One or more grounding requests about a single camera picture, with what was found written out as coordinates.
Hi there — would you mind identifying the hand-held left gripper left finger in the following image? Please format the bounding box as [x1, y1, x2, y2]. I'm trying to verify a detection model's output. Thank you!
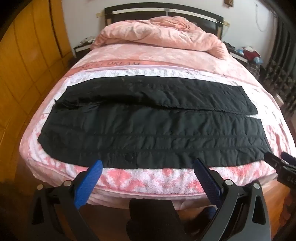
[30, 159, 103, 241]

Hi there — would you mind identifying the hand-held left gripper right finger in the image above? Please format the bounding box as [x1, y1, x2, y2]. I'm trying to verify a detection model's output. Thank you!
[194, 158, 271, 241]

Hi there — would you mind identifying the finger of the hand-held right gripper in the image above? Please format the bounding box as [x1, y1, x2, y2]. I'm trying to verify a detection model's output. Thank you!
[281, 151, 296, 165]
[264, 151, 285, 172]

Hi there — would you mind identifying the black quilted jacket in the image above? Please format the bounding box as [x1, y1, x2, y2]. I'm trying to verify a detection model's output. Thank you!
[38, 75, 274, 169]

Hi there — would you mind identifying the pink printed blanket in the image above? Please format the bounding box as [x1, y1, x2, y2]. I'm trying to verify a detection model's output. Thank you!
[20, 44, 293, 209]

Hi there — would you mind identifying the dark curtain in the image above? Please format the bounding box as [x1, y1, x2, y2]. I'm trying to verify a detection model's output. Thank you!
[261, 14, 296, 110]

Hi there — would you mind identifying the dark nightstand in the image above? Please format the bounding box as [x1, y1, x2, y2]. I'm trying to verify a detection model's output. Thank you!
[73, 43, 93, 59]
[225, 43, 262, 69]

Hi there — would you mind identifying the red cloth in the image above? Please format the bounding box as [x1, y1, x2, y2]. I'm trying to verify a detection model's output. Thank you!
[244, 50, 260, 61]

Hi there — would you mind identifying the yellow wooden wardrobe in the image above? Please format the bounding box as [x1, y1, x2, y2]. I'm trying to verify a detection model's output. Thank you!
[0, 0, 73, 150]

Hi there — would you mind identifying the small clutter on nightstand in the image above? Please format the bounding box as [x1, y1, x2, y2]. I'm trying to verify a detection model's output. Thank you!
[80, 37, 97, 46]

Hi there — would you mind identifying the pink duvet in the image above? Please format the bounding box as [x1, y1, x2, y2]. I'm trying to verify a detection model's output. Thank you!
[90, 17, 230, 59]

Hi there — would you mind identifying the dark wooden headboard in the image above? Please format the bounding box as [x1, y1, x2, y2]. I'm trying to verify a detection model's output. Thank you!
[104, 0, 225, 40]

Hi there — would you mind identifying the white wall cable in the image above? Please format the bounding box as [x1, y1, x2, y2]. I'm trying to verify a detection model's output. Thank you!
[254, 2, 278, 33]

